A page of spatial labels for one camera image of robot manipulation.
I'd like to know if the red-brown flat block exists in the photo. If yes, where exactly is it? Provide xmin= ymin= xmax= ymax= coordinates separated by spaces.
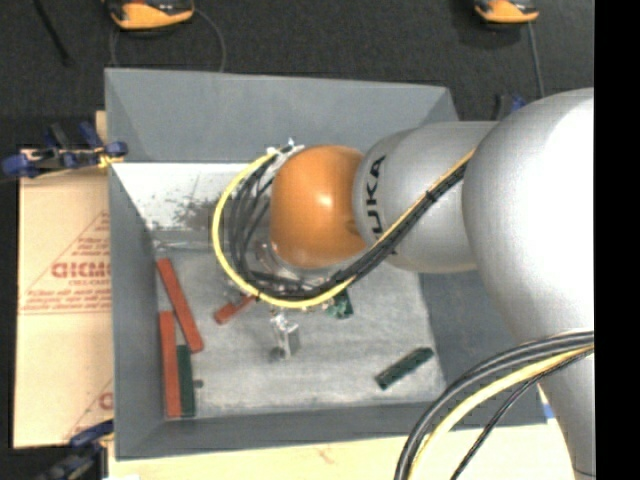
xmin=155 ymin=258 xmax=206 ymax=355
xmin=158 ymin=310 xmax=183 ymax=419
xmin=213 ymin=293 xmax=258 ymax=326

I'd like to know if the grey metal bin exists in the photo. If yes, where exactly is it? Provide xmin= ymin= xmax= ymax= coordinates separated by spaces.
xmin=103 ymin=67 xmax=549 ymax=460

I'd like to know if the dark green flat block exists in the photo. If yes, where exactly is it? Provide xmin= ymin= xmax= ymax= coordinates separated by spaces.
xmin=374 ymin=346 xmax=436 ymax=391
xmin=175 ymin=344 xmax=198 ymax=418

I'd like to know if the brown cardboard board, red print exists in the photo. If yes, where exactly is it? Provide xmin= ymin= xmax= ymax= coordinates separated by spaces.
xmin=11 ymin=110 xmax=116 ymax=450

